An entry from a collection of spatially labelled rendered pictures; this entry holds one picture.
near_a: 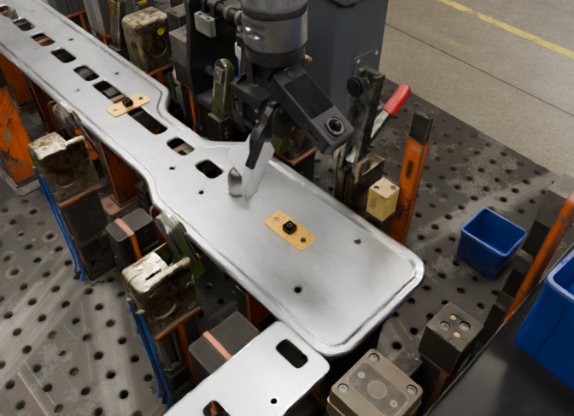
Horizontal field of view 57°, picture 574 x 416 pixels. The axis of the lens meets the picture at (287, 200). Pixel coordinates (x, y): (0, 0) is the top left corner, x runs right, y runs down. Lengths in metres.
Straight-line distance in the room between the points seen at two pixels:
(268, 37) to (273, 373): 0.40
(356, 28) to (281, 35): 0.77
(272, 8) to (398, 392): 0.44
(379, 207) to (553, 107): 2.37
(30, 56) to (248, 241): 0.76
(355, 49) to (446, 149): 0.37
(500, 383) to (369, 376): 0.16
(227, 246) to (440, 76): 2.49
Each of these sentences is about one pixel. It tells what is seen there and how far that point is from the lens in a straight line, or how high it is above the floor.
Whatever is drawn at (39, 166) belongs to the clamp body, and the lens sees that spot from 1.01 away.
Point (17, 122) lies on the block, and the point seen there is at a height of 0.87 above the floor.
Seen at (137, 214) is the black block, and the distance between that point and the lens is 0.91.
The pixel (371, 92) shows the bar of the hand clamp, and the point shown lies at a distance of 0.79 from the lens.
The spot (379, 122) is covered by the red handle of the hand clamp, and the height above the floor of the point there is 1.11.
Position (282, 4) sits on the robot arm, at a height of 1.38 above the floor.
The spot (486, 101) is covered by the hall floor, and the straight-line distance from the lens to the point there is 3.05.
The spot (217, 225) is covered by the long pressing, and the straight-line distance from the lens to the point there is 0.85.
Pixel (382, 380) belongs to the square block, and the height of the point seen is 1.06.
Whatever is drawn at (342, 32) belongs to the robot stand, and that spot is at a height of 1.00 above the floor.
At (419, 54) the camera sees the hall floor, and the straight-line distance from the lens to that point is 3.36.
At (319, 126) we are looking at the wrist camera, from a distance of 0.62.
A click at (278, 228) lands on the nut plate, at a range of 0.84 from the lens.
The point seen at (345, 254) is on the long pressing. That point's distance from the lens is 0.81.
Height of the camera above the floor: 1.63
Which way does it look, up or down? 45 degrees down
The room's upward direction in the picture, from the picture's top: straight up
